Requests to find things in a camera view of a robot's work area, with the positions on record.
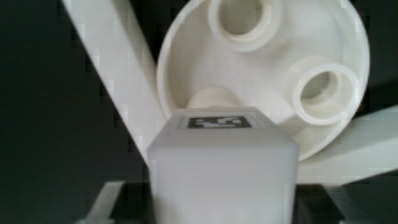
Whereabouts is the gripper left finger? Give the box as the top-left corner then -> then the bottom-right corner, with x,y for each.
73,182 -> 151,224

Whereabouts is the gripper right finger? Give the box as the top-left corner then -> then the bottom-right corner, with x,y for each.
293,184 -> 345,224

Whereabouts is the white stool leg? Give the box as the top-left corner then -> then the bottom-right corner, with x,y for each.
148,88 -> 299,224

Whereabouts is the white round stool seat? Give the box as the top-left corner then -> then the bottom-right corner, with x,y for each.
157,0 -> 370,158

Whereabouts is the white right fence bar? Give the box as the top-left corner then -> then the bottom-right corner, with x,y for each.
299,105 -> 398,185

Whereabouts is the white fence bar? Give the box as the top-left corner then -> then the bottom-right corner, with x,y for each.
61,0 -> 165,159
299,105 -> 398,185

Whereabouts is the white front fence bar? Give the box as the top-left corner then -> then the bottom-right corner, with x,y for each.
61,0 -> 165,159

